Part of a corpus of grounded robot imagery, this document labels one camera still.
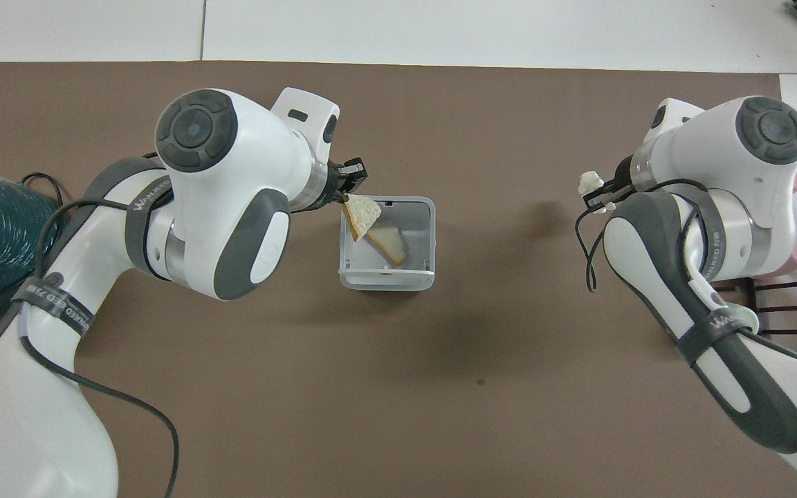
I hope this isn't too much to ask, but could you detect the white trash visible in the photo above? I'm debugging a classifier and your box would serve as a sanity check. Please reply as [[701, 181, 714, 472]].
[[578, 171, 611, 214]]

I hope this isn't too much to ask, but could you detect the bread slice piece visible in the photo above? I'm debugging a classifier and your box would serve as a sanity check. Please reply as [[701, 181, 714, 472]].
[[342, 194, 383, 242], [367, 226, 407, 268]]

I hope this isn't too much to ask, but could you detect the black cable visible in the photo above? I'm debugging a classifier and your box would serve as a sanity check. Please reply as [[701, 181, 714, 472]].
[[575, 178, 709, 294], [19, 154, 181, 498]]

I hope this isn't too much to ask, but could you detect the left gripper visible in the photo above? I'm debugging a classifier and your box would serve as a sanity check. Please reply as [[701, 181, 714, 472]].
[[326, 158, 370, 208]]

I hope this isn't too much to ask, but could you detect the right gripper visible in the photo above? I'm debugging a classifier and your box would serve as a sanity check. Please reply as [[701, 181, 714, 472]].
[[582, 156, 635, 212]]

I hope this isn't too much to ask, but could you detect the small grey trash bin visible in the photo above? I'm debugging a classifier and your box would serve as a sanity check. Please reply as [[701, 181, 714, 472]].
[[338, 196, 437, 292]]

